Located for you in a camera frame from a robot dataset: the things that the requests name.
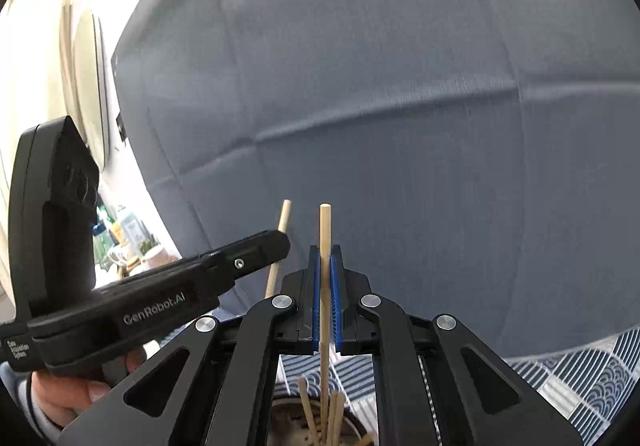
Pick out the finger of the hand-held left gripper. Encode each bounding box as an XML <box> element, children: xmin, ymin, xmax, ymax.
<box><xmin>177</xmin><ymin>229</ymin><xmax>291</xmax><ymax>299</ymax></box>

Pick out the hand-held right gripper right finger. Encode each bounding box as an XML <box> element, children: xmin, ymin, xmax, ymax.
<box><xmin>330</xmin><ymin>246</ymin><xmax>583</xmax><ymax>446</ymax></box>

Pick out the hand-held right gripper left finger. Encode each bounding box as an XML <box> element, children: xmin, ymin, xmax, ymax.
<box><xmin>60</xmin><ymin>246</ymin><xmax>323</xmax><ymax>446</ymax></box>

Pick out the single wooden chopstick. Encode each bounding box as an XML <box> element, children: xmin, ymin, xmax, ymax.
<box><xmin>264</xmin><ymin>199</ymin><xmax>293</xmax><ymax>298</ymax></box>
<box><xmin>319</xmin><ymin>203</ymin><xmax>333</xmax><ymax>437</ymax></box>

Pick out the bunch of wooden chopsticks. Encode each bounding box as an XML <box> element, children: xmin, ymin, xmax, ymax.
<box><xmin>297</xmin><ymin>376</ymin><xmax>376</xmax><ymax>446</ymax></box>

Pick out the black cylindrical utensil holder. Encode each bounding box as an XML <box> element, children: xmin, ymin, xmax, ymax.
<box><xmin>270</xmin><ymin>393</ymin><xmax>376</xmax><ymax>446</ymax></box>

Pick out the person's left hand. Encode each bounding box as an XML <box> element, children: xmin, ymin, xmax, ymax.
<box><xmin>30</xmin><ymin>348</ymin><xmax>148</xmax><ymax>429</ymax></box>

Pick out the green bottle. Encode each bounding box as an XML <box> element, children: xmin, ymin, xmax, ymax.
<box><xmin>95</xmin><ymin>206</ymin><xmax>116</xmax><ymax>257</ymax></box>

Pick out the white pump bottle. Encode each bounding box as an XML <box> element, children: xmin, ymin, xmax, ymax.
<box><xmin>120</xmin><ymin>211</ymin><xmax>143</xmax><ymax>247</ymax></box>

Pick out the small potted plant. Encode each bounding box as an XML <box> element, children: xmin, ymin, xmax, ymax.
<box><xmin>140</xmin><ymin>237</ymin><xmax>173</xmax><ymax>267</ymax></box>

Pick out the grey backdrop cloth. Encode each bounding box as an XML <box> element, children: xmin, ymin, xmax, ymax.
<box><xmin>110</xmin><ymin>0</ymin><xmax>640</xmax><ymax>362</ymax></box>

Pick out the blue white patterned tablecloth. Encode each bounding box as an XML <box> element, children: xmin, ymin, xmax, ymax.
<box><xmin>277</xmin><ymin>326</ymin><xmax>640</xmax><ymax>446</ymax></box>

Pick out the oval wall mirror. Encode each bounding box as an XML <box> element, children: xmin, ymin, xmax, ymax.
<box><xmin>60</xmin><ymin>6</ymin><xmax>111</xmax><ymax>172</ymax></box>

